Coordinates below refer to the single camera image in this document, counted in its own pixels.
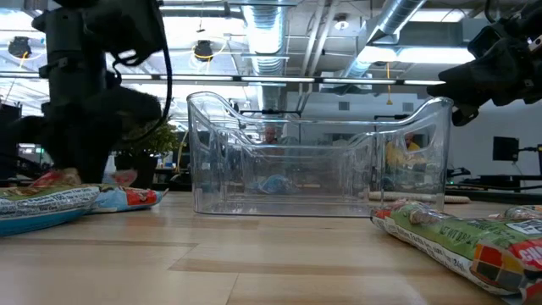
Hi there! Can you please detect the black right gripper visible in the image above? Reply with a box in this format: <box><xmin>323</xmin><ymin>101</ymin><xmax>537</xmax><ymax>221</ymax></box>
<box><xmin>426</xmin><ymin>10</ymin><xmax>542</xmax><ymax>127</ymax></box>

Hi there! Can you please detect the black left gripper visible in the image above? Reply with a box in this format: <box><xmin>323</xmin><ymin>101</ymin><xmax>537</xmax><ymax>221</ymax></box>
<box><xmin>16</xmin><ymin>25</ymin><xmax>164</xmax><ymax>183</ymax></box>

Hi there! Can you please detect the black monitor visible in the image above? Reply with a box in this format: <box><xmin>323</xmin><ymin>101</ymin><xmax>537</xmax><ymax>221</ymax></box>
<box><xmin>492</xmin><ymin>136</ymin><xmax>520</xmax><ymax>163</ymax></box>

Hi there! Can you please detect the green potted plant black pot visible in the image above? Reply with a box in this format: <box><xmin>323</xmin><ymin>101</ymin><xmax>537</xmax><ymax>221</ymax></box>
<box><xmin>113</xmin><ymin>120</ymin><xmax>181</xmax><ymax>191</ymax></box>

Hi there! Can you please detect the black upright panel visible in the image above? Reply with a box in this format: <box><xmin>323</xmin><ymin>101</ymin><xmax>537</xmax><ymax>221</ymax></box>
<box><xmin>0</xmin><ymin>103</ymin><xmax>22</xmax><ymax>179</ymax></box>

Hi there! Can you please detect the person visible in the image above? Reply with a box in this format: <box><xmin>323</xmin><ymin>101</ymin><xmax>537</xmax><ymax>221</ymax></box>
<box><xmin>384</xmin><ymin>131</ymin><xmax>429</xmax><ymax>170</ymax></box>
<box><xmin>262</xmin><ymin>125</ymin><xmax>280</xmax><ymax>147</ymax></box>

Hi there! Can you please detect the clear plastic storage bin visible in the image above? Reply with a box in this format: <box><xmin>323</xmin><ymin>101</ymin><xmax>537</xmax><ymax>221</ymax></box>
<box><xmin>218</xmin><ymin>126</ymin><xmax>382</xmax><ymax>200</ymax></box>
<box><xmin>186</xmin><ymin>91</ymin><xmax>454</xmax><ymax>218</ymax></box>

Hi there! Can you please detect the long ceiling light strip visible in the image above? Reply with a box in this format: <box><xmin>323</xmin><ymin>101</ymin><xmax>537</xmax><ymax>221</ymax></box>
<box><xmin>0</xmin><ymin>71</ymin><xmax>446</xmax><ymax>86</ymax></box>

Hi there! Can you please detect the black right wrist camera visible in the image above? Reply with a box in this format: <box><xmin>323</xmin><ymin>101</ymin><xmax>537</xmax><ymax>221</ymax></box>
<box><xmin>467</xmin><ymin>23</ymin><xmax>506</xmax><ymax>58</ymax></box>

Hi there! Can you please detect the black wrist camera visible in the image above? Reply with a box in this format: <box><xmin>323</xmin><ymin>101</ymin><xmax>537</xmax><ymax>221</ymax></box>
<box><xmin>84</xmin><ymin>0</ymin><xmax>167</xmax><ymax>67</ymax></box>
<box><xmin>467</xmin><ymin>23</ymin><xmax>506</xmax><ymax>58</ymax></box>

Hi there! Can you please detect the yellow hanging cord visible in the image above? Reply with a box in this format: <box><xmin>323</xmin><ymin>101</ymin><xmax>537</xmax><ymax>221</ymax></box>
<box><xmin>384</xmin><ymin>62</ymin><xmax>394</xmax><ymax>106</ymax></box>

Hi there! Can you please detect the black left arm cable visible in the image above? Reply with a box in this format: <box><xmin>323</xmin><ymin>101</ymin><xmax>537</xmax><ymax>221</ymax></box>
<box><xmin>112</xmin><ymin>42</ymin><xmax>174</xmax><ymax>145</ymax></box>

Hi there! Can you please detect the black aluminium table frame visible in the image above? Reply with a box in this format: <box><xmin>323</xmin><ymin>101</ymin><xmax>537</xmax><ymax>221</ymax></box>
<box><xmin>443</xmin><ymin>167</ymin><xmax>542</xmax><ymax>203</ymax></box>

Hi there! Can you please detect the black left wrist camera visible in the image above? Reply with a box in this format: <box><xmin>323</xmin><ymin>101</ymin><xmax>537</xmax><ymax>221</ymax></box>
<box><xmin>84</xmin><ymin>0</ymin><xmax>167</xmax><ymax>67</ymax></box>

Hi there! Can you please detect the black ceiling dome camera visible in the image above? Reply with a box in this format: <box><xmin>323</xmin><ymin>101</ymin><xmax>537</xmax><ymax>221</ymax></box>
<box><xmin>193</xmin><ymin>39</ymin><xmax>215</xmax><ymax>64</ymax></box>
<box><xmin>7</xmin><ymin>36</ymin><xmax>33</xmax><ymax>59</ymax></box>

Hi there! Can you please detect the silver slanted ceiling duct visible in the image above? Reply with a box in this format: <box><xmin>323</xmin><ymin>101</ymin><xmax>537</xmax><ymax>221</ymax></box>
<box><xmin>338</xmin><ymin>0</ymin><xmax>428</xmax><ymax>80</ymax></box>

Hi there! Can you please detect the silver round ceiling duct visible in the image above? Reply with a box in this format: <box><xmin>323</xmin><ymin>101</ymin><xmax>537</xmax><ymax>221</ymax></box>
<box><xmin>241</xmin><ymin>0</ymin><xmax>290</xmax><ymax>112</ymax></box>

